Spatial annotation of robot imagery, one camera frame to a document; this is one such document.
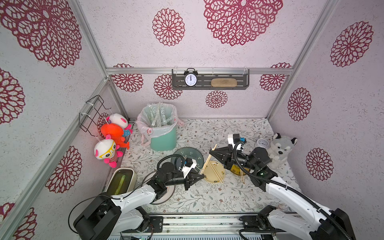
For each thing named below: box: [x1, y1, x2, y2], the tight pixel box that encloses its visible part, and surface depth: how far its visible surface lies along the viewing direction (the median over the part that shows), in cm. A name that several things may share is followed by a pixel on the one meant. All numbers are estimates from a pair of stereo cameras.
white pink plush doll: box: [106, 113, 133, 135], surface depth 96 cm
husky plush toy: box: [267, 133, 298, 170], surface depth 85 cm
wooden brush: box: [210, 78, 238, 88], surface depth 93 cm
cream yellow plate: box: [203, 160, 226, 183], surface depth 91 cm
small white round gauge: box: [255, 138, 270, 149], surface depth 105 cm
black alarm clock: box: [183, 67, 199, 88], surface depth 92 cm
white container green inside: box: [105, 167, 137, 196], surface depth 85 cm
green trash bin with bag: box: [136, 103, 184, 152], surface depth 90 cm
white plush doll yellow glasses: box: [94, 134, 123, 168], surface depth 83 cm
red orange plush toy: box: [101, 123, 130, 150], surface depth 90 cm
